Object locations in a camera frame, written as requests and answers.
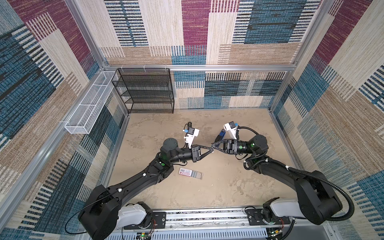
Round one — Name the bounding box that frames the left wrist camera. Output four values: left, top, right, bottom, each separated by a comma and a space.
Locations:
183, 122, 200, 149

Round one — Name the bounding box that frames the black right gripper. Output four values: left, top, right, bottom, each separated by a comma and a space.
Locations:
211, 138, 255, 155

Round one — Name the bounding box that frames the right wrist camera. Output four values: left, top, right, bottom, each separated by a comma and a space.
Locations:
224, 121, 239, 140

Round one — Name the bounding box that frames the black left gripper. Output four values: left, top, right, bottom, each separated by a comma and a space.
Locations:
167, 145, 211, 166

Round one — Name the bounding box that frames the red white staple box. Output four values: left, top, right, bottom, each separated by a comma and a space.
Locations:
179, 168, 193, 177

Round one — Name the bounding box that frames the aluminium front rail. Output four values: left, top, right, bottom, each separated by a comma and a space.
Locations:
74, 205, 334, 240

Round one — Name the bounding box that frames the white wire mesh basket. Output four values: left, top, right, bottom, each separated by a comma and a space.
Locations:
65, 71, 115, 135

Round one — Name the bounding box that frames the black mesh shelf rack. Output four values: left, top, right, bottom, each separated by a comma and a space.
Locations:
112, 68, 175, 114

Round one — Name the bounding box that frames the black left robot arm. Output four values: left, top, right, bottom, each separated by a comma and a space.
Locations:
78, 138, 214, 240

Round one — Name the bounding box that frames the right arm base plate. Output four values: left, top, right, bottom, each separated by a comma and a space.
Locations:
244, 206, 291, 226

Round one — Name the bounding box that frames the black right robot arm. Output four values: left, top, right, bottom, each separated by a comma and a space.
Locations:
212, 135, 355, 225

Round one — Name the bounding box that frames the blue stapler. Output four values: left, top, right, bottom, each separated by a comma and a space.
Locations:
215, 129, 226, 142

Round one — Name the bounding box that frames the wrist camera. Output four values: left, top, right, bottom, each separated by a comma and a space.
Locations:
224, 121, 239, 140
183, 122, 200, 149

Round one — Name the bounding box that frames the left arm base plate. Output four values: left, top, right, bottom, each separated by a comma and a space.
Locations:
125, 211, 167, 230

